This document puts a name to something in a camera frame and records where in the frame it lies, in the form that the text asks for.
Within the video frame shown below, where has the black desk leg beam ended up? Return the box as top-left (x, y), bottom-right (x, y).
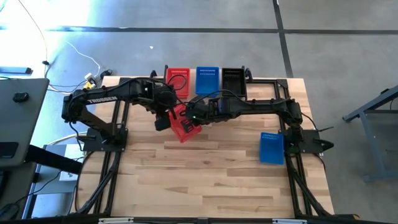
top-left (24, 144), bottom-right (83, 175)

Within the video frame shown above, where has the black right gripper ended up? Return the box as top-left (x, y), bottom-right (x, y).
top-left (180, 100), bottom-right (217, 134)

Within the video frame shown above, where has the grey side table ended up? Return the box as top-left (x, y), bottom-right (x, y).
top-left (0, 77), bottom-right (50, 169)

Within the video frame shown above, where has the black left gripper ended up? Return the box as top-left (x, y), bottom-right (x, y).
top-left (154, 105), bottom-right (178, 132)

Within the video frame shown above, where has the black aluminium rig frame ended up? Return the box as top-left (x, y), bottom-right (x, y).
top-left (70, 76), bottom-right (358, 224)

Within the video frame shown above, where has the black plastic slotted basket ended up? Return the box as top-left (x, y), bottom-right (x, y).
top-left (221, 67), bottom-right (248, 98)

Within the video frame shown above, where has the blue flat bar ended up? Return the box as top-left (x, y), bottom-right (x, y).
top-left (0, 66), bottom-right (33, 75)

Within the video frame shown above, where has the white and yellow power plug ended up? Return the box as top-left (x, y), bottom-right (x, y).
top-left (83, 72), bottom-right (96, 91)

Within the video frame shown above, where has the blue-grey metal cart frame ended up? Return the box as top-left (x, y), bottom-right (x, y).
top-left (341, 84), bottom-right (398, 183)

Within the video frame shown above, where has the black computer mouse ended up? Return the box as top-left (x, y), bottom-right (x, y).
top-left (12, 91), bottom-right (30, 103)

